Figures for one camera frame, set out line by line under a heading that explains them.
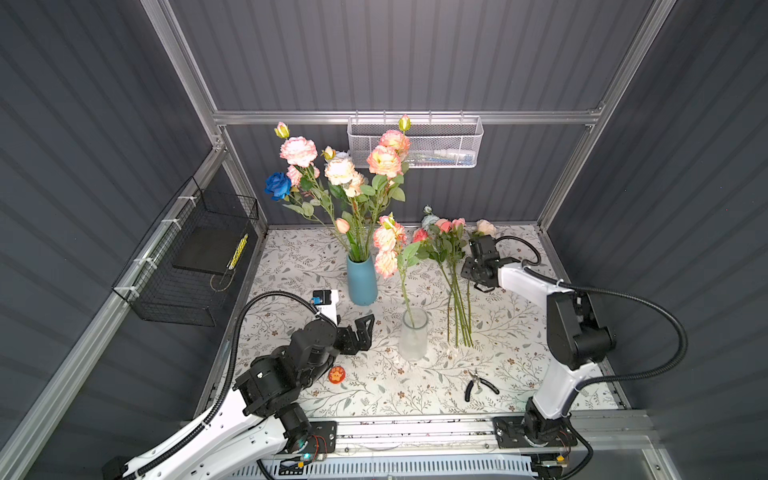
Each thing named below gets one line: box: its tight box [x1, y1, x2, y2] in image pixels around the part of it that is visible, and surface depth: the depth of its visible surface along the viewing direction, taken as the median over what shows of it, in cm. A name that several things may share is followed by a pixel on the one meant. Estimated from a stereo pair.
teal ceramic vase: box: [347, 255, 377, 307], surface depth 93 cm
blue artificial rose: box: [265, 172, 337, 235], surface depth 73 cm
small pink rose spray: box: [374, 212, 421, 328], surface depth 66 cm
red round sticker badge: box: [328, 365, 347, 384], surface depth 86 cm
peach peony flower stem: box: [366, 114, 412, 258], surface depth 68 cm
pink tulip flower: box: [336, 218, 358, 261], surface depth 82 cm
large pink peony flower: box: [274, 122, 360, 259], surface depth 66 cm
